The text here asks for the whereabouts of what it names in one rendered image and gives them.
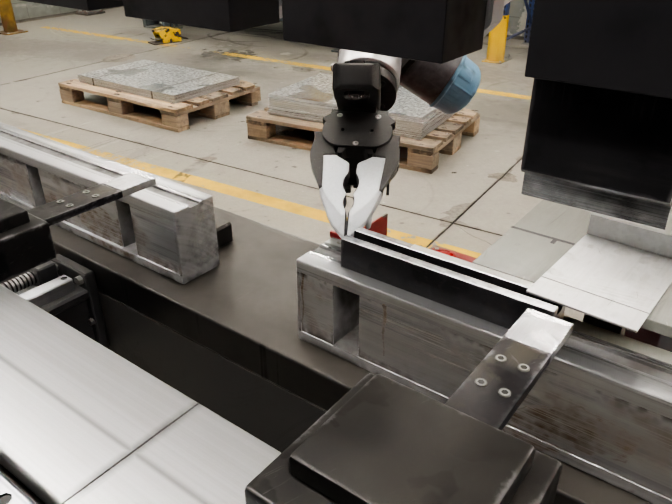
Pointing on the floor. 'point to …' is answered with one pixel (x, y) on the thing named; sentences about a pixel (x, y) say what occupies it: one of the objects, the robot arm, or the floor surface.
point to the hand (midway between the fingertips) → (346, 221)
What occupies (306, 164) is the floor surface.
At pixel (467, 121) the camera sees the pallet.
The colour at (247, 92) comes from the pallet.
